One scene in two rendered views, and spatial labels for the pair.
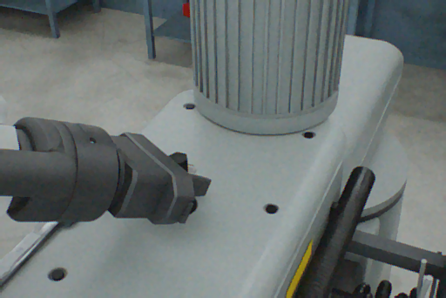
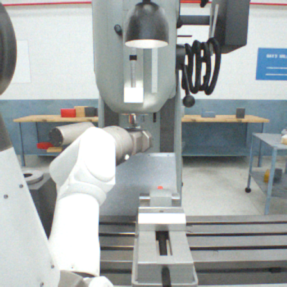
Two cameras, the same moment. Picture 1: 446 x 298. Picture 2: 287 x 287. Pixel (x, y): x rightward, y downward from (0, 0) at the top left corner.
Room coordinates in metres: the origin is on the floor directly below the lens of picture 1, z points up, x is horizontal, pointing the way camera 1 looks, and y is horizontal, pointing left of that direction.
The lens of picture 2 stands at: (-0.10, 0.29, 1.36)
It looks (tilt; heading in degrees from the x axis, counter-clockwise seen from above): 13 degrees down; 335
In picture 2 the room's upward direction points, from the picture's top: straight up
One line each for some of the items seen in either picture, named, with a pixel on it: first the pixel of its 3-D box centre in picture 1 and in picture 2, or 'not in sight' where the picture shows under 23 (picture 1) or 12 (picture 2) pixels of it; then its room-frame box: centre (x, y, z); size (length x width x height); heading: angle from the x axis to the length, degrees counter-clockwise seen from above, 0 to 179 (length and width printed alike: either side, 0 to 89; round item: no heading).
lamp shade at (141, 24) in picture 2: not in sight; (146, 24); (0.26, 0.12, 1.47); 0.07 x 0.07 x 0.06
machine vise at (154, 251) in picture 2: not in sight; (160, 224); (0.42, 0.00, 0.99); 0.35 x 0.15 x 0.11; 155
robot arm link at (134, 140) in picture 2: not in sight; (120, 144); (0.42, 0.12, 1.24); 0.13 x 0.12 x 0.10; 42
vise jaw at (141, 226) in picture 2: not in sight; (161, 218); (0.40, 0.01, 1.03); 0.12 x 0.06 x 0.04; 65
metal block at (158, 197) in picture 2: not in sight; (160, 202); (0.45, -0.01, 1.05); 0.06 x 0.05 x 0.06; 65
